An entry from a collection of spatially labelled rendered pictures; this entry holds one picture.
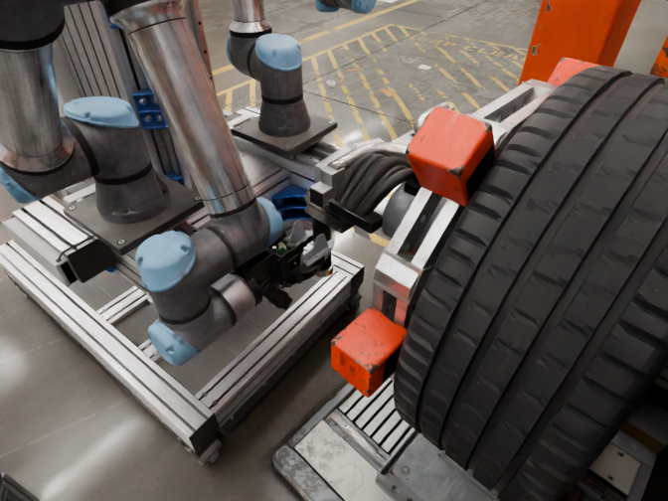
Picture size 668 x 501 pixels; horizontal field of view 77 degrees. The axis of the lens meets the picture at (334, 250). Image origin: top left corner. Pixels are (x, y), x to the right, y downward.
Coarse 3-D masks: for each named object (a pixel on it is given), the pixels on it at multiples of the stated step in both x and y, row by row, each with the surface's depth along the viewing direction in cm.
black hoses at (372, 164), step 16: (368, 160) 65; (384, 160) 63; (400, 160) 64; (352, 176) 66; (368, 176) 63; (384, 176) 63; (400, 176) 61; (416, 176) 64; (352, 192) 66; (368, 192) 64; (384, 192) 62; (416, 192) 71; (336, 208) 67; (352, 208) 65; (368, 208) 63; (368, 224) 63
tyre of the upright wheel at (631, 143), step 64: (576, 128) 47; (640, 128) 44; (512, 192) 46; (576, 192) 44; (640, 192) 41; (448, 256) 48; (512, 256) 44; (576, 256) 41; (640, 256) 39; (448, 320) 48; (512, 320) 44; (576, 320) 41; (640, 320) 38; (448, 384) 50; (512, 384) 45; (576, 384) 41; (640, 384) 38; (448, 448) 58; (512, 448) 47; (576, 448) 42
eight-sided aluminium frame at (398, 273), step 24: (504, 96) 63; (528, 96) 66; (504, 120) 57; (504, 144) 55; (432, 192) 57; (408, 216) 57; (456, 216) 55; (408, 240) 58; (432, 240) 55; (384, 264) 58; (408, 264) 56; (432, 264) 57; (384, 288) 59; (408, 288) 56; (384, 312) 64; (408, 312) 59
